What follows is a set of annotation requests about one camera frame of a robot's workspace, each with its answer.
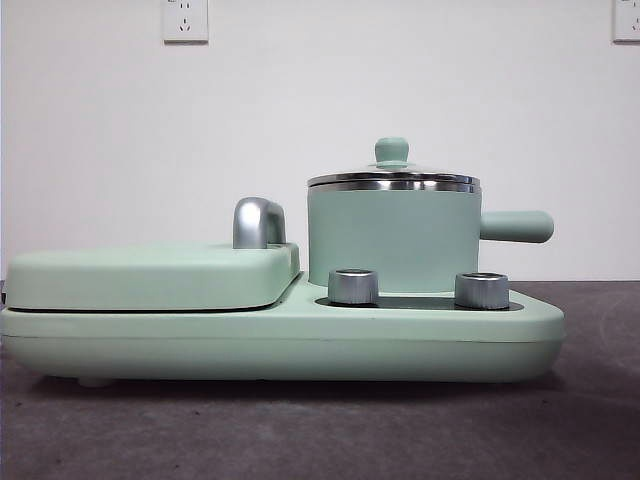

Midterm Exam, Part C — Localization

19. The glass lid with green knob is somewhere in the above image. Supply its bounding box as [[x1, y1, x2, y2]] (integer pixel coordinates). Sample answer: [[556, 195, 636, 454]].
[[306, 135, 484, 190]]

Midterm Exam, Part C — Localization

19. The silver control knob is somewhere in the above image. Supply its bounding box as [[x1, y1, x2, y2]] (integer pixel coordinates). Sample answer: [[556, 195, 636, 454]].
[[326, 268, 380, 306], [453, 271, 511, 309]]

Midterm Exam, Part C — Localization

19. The mint green breakfast machine base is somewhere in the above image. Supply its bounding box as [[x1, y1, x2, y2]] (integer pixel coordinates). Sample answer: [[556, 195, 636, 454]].
[[0, 269, 567, 389]]

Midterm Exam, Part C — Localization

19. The mint green hinged griddle cover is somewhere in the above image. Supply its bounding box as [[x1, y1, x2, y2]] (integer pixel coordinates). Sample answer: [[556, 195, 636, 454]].
[[4, 241, 302, 312]]

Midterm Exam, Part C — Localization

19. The mint green pot with handle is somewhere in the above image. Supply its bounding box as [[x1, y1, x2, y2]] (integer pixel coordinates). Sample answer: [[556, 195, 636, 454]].
[[306, 178, 555, 296]]

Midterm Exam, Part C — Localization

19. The silver griddle cover handle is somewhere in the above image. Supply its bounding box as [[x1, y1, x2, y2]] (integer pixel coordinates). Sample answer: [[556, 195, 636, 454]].
[[232, 196, 288, 250]]

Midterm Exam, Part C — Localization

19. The white wall socket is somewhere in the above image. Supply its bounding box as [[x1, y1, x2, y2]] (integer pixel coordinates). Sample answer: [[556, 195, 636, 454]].
[[161, 0, 209, 46], [612, 0, 640, 44]]

